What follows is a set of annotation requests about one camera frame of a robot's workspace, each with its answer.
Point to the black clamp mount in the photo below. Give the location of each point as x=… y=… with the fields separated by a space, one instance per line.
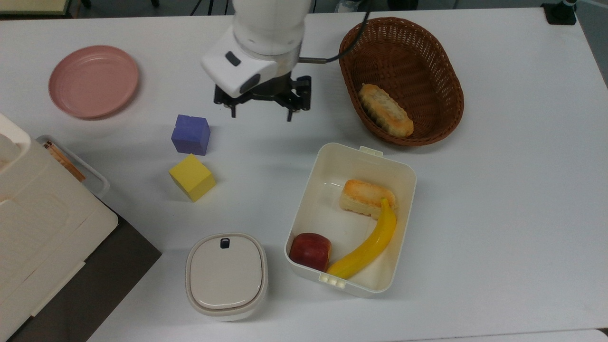
x=560 y=13

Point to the red toy apple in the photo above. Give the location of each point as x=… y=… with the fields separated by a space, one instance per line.
x=309 y=251

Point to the brown wicker basket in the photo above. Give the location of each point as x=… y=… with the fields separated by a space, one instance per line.
x=418 y=57

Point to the clear plastic tray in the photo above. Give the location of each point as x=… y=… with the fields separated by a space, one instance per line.
x=92 y=178

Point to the long toy bread loaf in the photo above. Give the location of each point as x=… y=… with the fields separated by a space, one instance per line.
x=384 y=111

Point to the brown wooden stick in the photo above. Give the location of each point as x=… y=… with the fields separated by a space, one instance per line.
x=64 y=160

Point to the yellow toy banana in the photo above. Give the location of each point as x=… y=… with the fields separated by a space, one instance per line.
x=370 y=247

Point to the yellow foam cube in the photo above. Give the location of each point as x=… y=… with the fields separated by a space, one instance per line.
x=191 y=178

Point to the cream plastic container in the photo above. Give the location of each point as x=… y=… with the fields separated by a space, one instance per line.
x=327 y=190

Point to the purple foam cube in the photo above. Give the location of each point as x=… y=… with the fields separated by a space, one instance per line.
x=191 y=135

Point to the short toy bread piece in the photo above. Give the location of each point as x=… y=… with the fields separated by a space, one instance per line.
x=363 y=194

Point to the small cream lidded bin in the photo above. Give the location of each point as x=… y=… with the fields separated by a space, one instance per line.
x=225 y=275

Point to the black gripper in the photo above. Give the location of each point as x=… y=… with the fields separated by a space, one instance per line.
x=285 y=92

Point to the pink plastic plate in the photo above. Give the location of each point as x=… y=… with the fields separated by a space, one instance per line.
x=92 y=80

